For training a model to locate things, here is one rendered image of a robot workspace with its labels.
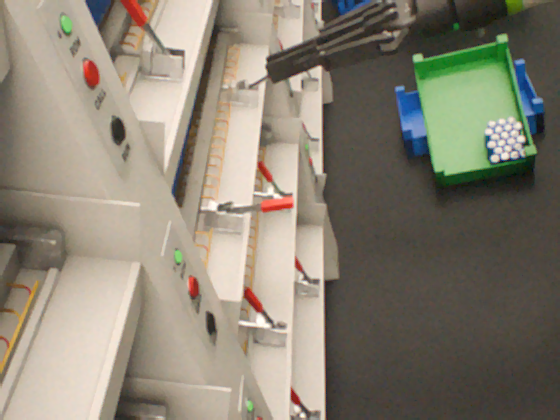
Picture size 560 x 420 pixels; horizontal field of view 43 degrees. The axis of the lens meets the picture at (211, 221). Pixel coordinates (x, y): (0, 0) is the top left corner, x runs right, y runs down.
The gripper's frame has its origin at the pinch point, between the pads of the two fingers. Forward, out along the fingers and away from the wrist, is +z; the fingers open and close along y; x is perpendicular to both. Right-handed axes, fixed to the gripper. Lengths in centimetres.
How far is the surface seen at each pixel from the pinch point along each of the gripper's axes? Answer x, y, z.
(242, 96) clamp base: -1.6, -1.0, 8.2
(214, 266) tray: -2.6, -33.5, 9.1
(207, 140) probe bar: 1.0, -14.1, 10.6
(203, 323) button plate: 4.0, -48.2, 4.8
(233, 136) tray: -2.5, -9.1, 9.2
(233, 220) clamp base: -2.0, -27.6, 7.1
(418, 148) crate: -58, 55, -5
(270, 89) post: -11.7, 18.0, 9.5
